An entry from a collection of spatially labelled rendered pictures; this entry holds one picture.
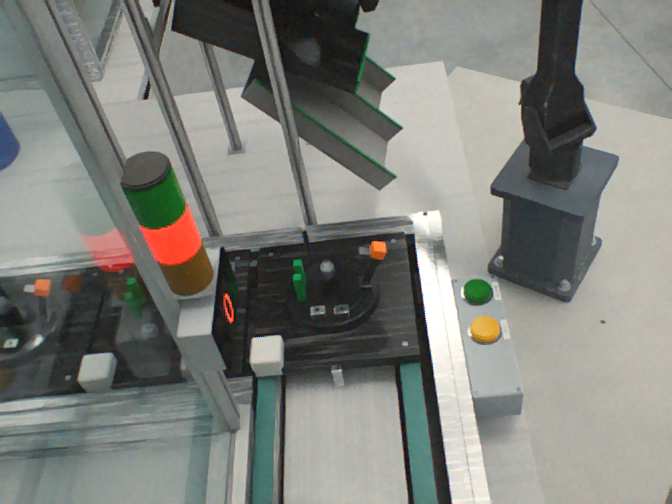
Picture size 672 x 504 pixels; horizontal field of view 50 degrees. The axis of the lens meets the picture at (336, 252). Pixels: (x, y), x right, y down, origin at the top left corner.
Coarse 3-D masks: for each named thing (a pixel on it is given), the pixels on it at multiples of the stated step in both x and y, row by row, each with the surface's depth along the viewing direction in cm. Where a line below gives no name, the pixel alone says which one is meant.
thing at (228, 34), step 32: (192, 0) 99; (224, 0) 111; (288, 0) 111; (192, 32) 103; (224, 32) 102; (256, 32) 101; (288, 32) 111; (320, 32) 113; (352, 32) 113; (288, 64) 105; (320, 64) 108; (352, 64) 111
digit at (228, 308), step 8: (224, 280) 80; (224, 288) 80; (224, 296) 79; (224, 304) 79; (232, 304) 83; (224, 312) 79; (232, 312) 82; (232, 320) 82; (232, 328) 81; (232, 336) 81
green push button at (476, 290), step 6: (468, 282) 108; (474, 282) 108; (480, 282) 108; (486, 282) 107; (468, 288) 107; (474, 288) 107; (480, 288) 107; (486, 288) 107; (468, 294) 106; (474, 294) 106; (480, 294) 106; (486, 294) 106; (474, 300) 106; (480, 300) 106
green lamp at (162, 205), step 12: (168, 180) 65; (132, 192) 64; (144, 192) 64; (156, 192) 64; (168, 192) 65; (180, 192) 67; (132, 204) 66; (144, 204) 65; (156, 204) 65; (168, 204) 66; (180, 204) 68; (144, 216) 66; (156, 216) 66; (168, 216) 67; (180, 216) 68; (156, 228) 67
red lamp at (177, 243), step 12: (144, 228) 68; (168, 228) 68; (180, 228) 69; (192, 228) 70; (156, 240) 69; (168, 240) 69; (180, 240) 69; (192, 240) 71; (156, 252) 70; (168, 252) 70; (180, 252) 70; (192, 252) 71
